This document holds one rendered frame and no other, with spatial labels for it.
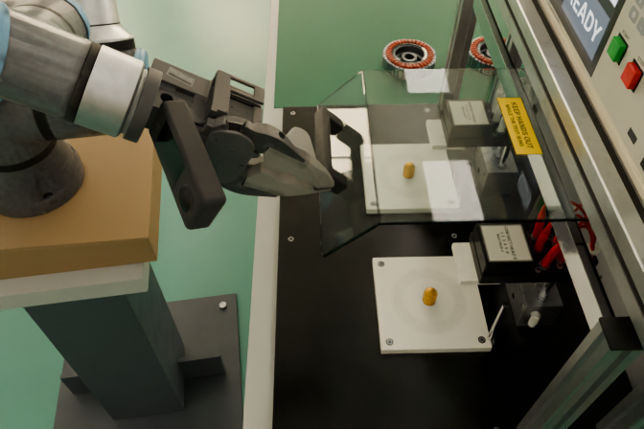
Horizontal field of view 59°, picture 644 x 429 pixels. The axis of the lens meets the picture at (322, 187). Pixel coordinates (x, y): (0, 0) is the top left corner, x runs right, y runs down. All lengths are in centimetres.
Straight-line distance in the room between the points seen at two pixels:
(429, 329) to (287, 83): 62
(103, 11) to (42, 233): 34
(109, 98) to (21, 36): 8
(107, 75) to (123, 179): 46
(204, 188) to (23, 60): 18
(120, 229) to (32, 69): 43
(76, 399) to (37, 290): 77
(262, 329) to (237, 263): 98
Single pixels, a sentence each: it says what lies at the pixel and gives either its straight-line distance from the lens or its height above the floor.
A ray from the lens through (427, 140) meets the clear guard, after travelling 63.
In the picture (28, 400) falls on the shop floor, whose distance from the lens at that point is 178.
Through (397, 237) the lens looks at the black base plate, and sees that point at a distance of 91.
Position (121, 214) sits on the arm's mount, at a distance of 93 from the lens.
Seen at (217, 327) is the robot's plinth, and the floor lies 2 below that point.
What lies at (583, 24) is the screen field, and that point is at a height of 116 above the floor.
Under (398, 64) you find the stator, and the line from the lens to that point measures 121.
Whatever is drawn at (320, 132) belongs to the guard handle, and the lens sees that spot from 64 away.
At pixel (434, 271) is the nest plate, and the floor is 78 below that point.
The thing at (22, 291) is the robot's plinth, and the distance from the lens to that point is 99.
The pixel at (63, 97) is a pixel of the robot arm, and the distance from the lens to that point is 53.
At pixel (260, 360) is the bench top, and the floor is 75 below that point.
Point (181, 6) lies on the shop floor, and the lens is 298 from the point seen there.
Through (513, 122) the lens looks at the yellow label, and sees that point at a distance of 68.
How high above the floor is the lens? 150
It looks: 49 degrees down
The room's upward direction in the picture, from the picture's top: straight up
